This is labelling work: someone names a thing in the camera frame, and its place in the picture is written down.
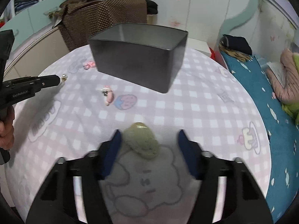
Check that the folded dark clothes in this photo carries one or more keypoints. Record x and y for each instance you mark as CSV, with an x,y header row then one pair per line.
x,y
236,47

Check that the brown dotted cloth cover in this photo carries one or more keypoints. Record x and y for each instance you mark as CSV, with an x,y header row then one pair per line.
x,y
82,19

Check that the grey metal box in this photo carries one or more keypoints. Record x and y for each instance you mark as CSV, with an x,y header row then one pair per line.
x,y
143,54

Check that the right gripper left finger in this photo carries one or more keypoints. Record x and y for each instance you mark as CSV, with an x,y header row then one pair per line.
x,y
108,153

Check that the pearl earring gold bow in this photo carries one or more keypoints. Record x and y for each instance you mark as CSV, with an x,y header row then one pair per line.
x,y
64,77

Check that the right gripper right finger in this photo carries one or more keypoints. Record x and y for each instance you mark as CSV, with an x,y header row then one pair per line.
x,y
190,151

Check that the red stool white top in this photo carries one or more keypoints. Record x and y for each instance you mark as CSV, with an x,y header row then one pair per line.
x,y
204,48

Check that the teal bunk bed frame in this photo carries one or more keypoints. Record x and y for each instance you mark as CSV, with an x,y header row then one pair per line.
x,y
238,12

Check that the beige cabinet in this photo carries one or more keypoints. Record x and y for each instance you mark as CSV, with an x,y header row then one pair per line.
x,y
36,53

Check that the teal drawer unit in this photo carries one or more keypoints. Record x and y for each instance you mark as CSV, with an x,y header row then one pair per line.
x,y
31,20

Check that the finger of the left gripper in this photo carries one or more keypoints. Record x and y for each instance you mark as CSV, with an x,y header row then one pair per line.
x,y
49,81

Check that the pink checked tablecloth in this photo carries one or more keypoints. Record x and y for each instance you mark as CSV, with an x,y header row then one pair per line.
x,y
74,118

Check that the pink cat hair clip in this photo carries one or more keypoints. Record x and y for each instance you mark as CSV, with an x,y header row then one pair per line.
x,y
89,65

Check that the left hand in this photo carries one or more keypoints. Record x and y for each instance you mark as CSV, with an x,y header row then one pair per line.
x,y
7,130

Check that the green jade heart pendant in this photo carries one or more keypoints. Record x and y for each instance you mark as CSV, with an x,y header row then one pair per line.
x,y
142,141

